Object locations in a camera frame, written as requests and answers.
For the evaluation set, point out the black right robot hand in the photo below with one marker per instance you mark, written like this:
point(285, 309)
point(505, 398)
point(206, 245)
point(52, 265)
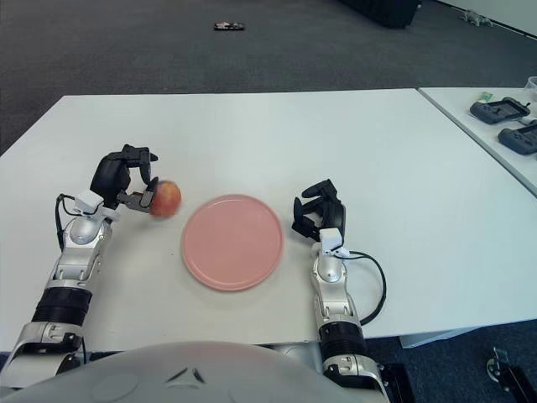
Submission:
point(333, 214)

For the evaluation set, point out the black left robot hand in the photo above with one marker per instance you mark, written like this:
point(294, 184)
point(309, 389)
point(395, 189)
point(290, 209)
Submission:
point(107, 176)

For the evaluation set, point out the red yellow apple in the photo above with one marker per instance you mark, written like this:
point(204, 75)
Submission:
point(168, 199)

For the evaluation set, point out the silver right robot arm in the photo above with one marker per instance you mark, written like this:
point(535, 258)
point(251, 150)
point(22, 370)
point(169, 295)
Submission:
point(333, 273)

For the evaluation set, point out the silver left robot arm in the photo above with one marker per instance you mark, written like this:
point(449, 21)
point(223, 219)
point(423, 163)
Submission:
point(79, 252)

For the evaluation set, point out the pink round plate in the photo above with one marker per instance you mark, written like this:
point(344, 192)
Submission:
point(233, 243)

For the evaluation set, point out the green packet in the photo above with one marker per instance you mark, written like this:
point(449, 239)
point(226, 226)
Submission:
point(486, 97)

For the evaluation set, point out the dark flat object on floor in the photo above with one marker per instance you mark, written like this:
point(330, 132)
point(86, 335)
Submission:
point(229, 26)

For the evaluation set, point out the grey robot torso shell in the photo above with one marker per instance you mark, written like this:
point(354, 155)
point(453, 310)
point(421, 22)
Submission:
point(168, 373)

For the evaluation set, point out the black cabinet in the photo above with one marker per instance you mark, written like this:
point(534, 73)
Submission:
point(382, 12)

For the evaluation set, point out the black stand with caster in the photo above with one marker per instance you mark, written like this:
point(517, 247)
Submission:
point(509, 371)

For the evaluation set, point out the clear plastic cup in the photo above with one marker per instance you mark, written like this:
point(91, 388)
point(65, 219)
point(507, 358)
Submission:
point(533, 86)

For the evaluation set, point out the grey toy figure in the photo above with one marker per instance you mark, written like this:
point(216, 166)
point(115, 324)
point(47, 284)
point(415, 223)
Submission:
point(476, 17)

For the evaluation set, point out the black metal bracket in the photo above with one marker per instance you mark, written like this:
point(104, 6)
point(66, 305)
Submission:
point(396, 382)

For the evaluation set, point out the grey game controller with frame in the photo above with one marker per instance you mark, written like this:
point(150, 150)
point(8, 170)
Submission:
point(482, 111)

